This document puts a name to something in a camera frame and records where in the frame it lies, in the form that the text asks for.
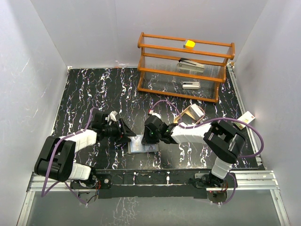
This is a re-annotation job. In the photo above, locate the oval wooden tray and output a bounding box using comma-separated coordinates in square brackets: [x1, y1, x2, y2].
[181, 106, 205, 125]

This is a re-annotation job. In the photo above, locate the white VIP card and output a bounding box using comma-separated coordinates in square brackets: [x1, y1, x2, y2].
[145, 144, 158, 152]

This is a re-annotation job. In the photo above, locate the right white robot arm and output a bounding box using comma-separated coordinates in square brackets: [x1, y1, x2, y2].
[142, 115, 246, 187]

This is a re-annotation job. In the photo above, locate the white card box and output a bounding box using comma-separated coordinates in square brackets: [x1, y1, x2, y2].
[234, 111, 255, 129]

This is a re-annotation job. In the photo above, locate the small white stapler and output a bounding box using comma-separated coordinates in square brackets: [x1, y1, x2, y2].
[182, 81, 200, 89]

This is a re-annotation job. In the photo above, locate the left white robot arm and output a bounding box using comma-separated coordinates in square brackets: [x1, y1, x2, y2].
[34, 111, 136, 188]

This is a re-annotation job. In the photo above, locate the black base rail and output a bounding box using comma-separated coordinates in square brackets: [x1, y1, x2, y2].
[70, 168, 238, 200]

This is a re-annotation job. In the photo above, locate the white plastic card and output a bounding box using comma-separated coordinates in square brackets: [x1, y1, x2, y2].
[130, 136, 143, 153]

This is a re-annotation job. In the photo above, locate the grey black stapler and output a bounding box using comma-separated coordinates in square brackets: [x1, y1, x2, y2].
[177, 58, 205, 73]

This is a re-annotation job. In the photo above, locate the grey card holder wallet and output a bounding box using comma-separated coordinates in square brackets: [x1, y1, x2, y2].
[128, 135, 159, 154]

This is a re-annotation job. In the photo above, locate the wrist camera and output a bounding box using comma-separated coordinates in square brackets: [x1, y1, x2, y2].
[148, 110, 162, 119]
[109, 111, 119, 122]

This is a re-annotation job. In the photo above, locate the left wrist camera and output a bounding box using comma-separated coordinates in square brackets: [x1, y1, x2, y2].
[109, 111, 119, 122]

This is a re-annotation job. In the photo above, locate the orange wooden shelf rack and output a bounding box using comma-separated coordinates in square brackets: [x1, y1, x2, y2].
[137, 32, 235, 103]

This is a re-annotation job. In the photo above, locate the stack of cards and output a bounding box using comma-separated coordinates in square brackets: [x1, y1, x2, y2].
[189, 104, 205, 120]

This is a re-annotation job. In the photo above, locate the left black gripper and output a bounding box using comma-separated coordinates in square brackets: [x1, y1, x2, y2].
[103, 118, 136, 144]

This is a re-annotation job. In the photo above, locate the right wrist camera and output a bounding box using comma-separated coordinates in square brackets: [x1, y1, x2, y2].
[148, 110, 162, 119]

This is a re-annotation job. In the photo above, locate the yellow white block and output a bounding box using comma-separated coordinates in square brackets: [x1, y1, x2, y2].
[183, 40, 196, 49]

